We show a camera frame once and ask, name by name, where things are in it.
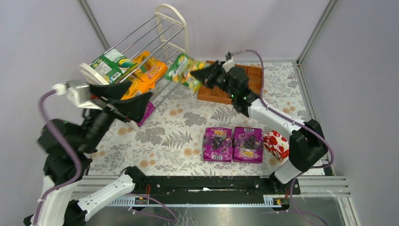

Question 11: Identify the green candy bag white label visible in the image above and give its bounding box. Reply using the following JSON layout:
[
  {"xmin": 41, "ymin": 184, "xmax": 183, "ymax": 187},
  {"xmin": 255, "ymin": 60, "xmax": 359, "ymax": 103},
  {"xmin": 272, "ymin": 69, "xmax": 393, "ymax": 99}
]
[{"xmin": 90, "ymin": 48, "xmax": 137, "ymax": 84}]

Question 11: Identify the green yellow candy bag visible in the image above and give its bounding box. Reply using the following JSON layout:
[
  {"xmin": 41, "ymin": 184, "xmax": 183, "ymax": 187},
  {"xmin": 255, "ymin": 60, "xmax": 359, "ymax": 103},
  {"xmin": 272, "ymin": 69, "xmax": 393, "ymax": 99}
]
[{"xmin": 164, "ymin": 53, "xmax": 210, "ymax": 93}]

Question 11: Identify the orange mango candy bag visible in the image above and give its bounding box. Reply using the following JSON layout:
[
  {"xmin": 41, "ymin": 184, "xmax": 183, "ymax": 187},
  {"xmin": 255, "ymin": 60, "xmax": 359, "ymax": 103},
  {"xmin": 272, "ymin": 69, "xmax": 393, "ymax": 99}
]
[{"xmin": 133, "ymin": 51, "xmax": 168, "ymax": 89}]

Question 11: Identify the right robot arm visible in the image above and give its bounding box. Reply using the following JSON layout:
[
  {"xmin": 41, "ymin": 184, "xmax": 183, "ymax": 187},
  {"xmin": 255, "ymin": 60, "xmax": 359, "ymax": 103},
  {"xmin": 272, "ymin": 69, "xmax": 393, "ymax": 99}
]
[{"xmin": 191, "ymin": 61, "xmax": 328, "ymax": 184}]

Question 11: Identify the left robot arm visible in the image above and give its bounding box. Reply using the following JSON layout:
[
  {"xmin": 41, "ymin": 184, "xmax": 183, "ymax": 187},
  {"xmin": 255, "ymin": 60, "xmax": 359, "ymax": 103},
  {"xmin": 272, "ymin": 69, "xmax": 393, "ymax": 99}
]
[{"xmin": 23, "ymin": 80, "xmax": 152, "ymax": 226}]

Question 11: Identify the purple candy bag under rack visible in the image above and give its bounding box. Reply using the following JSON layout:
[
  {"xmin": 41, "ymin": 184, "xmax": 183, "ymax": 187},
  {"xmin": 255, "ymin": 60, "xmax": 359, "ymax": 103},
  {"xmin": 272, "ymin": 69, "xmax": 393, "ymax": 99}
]
[{"xmin": 137, "ymin": 102, "xmax": 155, "ymax": 127}]

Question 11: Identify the purple grape candy bag right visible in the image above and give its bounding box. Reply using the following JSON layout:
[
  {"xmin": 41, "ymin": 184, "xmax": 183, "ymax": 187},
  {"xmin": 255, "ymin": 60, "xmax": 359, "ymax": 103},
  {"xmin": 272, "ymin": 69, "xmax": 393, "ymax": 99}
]
[{"xmin": 232, "ymin": 127, "xmax": 263, "ymax": 163}]

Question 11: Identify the purple grape candy bag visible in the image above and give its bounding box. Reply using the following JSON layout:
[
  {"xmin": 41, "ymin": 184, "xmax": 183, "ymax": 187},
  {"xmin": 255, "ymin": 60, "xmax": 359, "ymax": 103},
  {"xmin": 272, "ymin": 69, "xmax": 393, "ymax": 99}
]
[
  {"xmin": 202, "ymin": 127, "xmax": 233, "ymax": 162},
  {"xmin": 232, "ymin": 127, "xmax": 263, "ymax": 163}
]

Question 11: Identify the purple grape candy bag left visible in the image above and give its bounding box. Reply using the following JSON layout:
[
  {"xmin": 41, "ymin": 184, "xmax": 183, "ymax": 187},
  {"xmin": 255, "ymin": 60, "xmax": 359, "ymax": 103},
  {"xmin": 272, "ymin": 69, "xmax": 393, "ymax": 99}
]
[{"xmin": 202, "ymin": 127, "xmax": 233, "ymax": 162}]

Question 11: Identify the wooden compartment tray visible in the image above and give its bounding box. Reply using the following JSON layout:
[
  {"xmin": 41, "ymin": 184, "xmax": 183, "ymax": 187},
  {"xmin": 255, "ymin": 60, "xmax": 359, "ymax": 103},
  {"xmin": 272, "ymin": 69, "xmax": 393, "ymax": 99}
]
[{"xmin": 194, "ymin": 61, "xmax": 263, "ymax": 105}]

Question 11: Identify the white metal shoe rack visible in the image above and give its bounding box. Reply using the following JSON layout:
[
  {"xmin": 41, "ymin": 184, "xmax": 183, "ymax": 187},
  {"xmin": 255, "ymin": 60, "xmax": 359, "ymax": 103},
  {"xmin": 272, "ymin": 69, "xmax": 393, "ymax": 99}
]
[{"xmin": 78, "ymin": 3, "xmax": 188, "ymax": 129}]

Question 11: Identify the red poppy folded cloth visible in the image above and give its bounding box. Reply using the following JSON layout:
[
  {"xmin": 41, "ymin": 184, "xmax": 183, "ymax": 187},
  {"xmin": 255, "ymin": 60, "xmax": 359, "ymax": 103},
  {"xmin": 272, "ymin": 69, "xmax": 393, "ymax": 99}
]
[{"xmin": 263, "ymin": 130, "xmax": 289, "ymax": 160}]

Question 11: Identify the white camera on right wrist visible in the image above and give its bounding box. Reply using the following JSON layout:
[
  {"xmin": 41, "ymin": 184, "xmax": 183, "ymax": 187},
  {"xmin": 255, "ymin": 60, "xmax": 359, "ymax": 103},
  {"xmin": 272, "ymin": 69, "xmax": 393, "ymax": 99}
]
[{"xmin": 222, "ymin": 52, "xmax": 235, "ymax": 73}]

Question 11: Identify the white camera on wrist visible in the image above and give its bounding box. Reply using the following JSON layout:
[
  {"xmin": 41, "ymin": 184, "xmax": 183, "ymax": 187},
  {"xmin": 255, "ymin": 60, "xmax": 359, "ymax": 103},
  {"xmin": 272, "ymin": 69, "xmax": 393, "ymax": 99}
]
[
  {"xmin": 52, "ymin": 80, "xmax": 101, "ymax": 110},
  {"xmin": 222, "ymin": 52, "xmax": 235, "ymax": 73}
]

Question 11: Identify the white camera on left wrist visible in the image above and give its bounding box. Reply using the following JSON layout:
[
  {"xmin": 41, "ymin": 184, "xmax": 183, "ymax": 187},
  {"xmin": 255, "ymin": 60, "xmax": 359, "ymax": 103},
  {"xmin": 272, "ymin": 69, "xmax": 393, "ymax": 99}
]
[{"xmin": 52, "ymin": 80, "xmax": 101, "ymax": 110}]

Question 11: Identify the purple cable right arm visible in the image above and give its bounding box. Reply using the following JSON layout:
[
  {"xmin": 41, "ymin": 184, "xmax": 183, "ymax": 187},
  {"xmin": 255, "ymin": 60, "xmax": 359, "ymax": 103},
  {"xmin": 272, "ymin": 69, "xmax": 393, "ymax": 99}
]
[{"xmin": 226, "ymin": 49, "xmax": 335, "ymax": 226}]

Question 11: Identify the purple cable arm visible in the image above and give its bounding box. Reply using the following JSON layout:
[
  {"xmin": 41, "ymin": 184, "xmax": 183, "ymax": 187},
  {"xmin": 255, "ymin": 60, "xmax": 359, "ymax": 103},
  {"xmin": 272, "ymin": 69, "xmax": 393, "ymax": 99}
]
[
  {"xmin": 226, "ymin": 49, "xmax": 335, "ymax": 226},
  {"xmin": 31, "ymin": 89, "xmax": 83, "ymax": 226}
]

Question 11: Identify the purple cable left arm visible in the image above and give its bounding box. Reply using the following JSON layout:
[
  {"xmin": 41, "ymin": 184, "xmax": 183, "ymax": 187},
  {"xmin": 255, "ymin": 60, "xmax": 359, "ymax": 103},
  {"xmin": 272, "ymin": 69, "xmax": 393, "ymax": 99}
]
[{"xmin": 31, "ymin": 89, "xmax": 83, "ymax": 226}]

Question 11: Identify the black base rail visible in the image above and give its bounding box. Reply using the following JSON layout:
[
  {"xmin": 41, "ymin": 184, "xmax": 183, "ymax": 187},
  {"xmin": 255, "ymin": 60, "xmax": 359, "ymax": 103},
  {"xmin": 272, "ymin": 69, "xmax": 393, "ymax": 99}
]
[{"xmin": 133, "ymin": 176, "xmax": 301, "ymax": 204}]

